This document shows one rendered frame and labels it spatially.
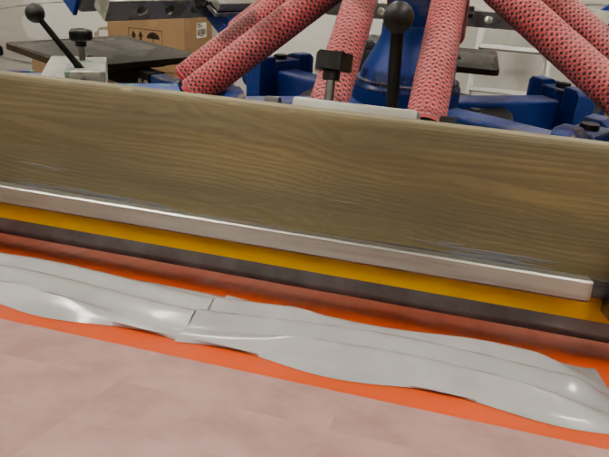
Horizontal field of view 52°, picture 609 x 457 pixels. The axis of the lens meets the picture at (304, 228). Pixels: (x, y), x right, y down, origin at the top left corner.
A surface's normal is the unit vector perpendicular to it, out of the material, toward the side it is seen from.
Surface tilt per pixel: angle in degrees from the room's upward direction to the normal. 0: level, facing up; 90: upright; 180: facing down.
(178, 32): 90
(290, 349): 23
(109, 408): 16
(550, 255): 74
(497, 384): 28
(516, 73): 90
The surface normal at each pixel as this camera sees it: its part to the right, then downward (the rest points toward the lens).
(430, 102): 0.06, -0.51
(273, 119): -0.23, 0.13
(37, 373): 0.12, -0.98
